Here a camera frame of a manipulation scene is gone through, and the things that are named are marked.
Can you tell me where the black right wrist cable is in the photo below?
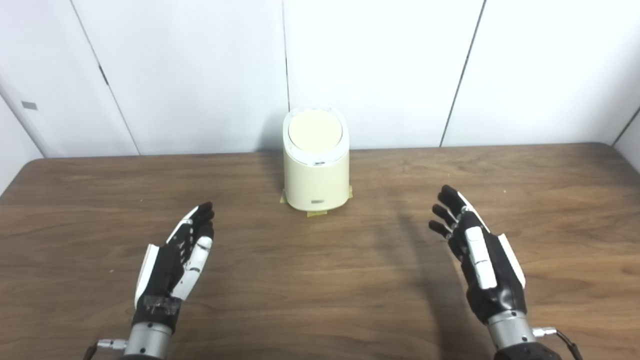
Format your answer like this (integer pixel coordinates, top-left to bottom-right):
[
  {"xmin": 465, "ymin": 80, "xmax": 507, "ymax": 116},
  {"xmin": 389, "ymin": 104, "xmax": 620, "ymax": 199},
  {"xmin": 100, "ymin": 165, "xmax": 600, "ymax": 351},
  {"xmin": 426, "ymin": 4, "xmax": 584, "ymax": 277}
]
[{"xmin": 532, "ymin": 326, "xmax": 584, "ymax": 360}]

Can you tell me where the round cream bin lid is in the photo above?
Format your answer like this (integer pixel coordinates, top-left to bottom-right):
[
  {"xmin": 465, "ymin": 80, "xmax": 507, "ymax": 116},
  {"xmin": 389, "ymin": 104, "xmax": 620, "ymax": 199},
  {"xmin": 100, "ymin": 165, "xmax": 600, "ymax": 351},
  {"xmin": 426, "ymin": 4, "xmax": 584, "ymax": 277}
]
[{"xmin": 288, "ymin": 110, "xmax": 344, "ymax": 153}]

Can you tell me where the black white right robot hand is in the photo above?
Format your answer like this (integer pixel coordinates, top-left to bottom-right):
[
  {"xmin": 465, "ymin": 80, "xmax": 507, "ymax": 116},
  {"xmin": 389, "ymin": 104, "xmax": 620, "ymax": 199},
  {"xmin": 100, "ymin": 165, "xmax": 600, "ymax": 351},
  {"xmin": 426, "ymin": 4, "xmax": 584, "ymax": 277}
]
[{"xmin": 428, "ymin": 184, "xmax": 528, "ymax": 325}]

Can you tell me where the cream-colored plastic bin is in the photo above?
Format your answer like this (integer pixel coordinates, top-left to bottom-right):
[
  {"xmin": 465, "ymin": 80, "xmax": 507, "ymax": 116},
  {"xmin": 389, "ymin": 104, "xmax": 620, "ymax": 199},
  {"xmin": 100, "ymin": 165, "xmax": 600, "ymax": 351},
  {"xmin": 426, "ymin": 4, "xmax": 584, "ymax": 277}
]
[{"xmin": 282, "ymin": 105, "xmax": 351, "ymax": 212}]

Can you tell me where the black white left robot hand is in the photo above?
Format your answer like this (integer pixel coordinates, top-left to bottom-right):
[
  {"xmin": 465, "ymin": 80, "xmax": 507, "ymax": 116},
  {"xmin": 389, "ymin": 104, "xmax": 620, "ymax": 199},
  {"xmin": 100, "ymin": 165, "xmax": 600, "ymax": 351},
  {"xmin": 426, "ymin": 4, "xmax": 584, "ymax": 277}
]
[{"xmin": 132, "ymin": 201, "xmax": 216, "ymax": 334}]

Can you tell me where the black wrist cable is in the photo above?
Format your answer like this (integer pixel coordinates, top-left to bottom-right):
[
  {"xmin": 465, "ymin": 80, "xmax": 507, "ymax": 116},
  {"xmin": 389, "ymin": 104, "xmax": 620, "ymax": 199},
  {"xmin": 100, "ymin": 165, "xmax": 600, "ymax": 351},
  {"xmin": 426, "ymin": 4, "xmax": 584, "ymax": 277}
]
[
  {"xmin": 532, "ymin": 326, "xmax": 584, "ymax": 360},
  {"xmin": 82, "ymin": 339, "xmax": 129, "ymax": 360}
]

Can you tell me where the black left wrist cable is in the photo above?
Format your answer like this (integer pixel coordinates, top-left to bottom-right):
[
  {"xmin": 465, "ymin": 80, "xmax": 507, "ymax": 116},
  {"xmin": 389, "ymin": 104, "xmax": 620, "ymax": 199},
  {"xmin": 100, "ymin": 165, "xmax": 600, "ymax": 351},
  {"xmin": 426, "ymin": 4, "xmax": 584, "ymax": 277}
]
[{"xmin": 82, "ymin": 339, "xmax": 129, "ymax": 360}]

